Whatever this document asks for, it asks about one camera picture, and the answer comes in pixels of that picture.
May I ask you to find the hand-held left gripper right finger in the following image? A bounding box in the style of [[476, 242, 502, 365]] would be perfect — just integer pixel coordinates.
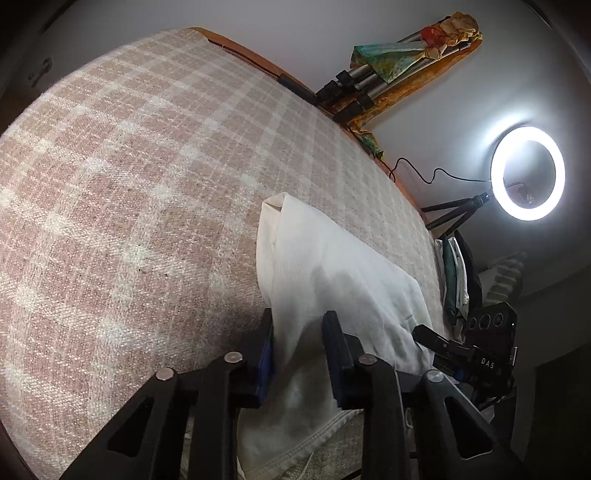
[[322, 310, 515, 480]]

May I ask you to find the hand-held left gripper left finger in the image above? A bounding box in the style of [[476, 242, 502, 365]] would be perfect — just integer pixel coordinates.
[[60, 308, 275, 480]]

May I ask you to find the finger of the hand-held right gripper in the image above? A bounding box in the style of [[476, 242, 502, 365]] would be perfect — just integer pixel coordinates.
[[412, 324, 472, 365], [431, 360, 476, 384]]

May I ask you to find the white tank top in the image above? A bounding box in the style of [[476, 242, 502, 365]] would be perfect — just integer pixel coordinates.
[[235, 193, 435, 480]]

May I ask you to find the green folded garment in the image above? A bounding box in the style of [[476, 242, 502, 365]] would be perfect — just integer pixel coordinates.
[[441, 240, 462, 319]]

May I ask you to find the green striped pillow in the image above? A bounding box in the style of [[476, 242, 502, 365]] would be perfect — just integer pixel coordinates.
[[480, 251, 529, 305]]

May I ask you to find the white folded garment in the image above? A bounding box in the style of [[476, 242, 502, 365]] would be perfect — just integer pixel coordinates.
[[450, 237, 469, 308]]

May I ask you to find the black folded garment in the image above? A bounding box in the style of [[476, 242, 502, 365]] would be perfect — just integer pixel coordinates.
[[455, 231, 483, 324]]

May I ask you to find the small black tripod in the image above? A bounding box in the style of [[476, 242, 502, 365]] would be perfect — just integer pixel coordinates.
[[421, 191, 492, 232]]

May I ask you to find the black gooseneck phone holder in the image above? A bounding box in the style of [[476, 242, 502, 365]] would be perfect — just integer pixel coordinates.
[[505, 182, 536, 206]]

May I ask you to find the pink plaid blanket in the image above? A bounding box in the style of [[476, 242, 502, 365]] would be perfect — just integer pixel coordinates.
[[0, 28, 448, 480]]

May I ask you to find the silver folded tripod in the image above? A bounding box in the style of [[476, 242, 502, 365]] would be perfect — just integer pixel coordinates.
[[316, 16, 462, 123]]

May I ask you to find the colourful patterned scarf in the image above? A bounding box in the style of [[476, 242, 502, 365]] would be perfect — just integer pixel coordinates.
[[349, 13, 483, 86]]

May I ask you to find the black power cable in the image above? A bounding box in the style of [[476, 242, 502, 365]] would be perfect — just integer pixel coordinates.
[[385, 158, 492, 185]]

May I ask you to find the white ring light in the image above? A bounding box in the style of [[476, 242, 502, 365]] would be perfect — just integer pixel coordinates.
[[490, 126, 566, 221]]

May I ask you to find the wooden bed frame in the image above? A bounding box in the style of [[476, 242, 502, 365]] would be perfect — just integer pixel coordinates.
[[191, 28, 430, 222]]

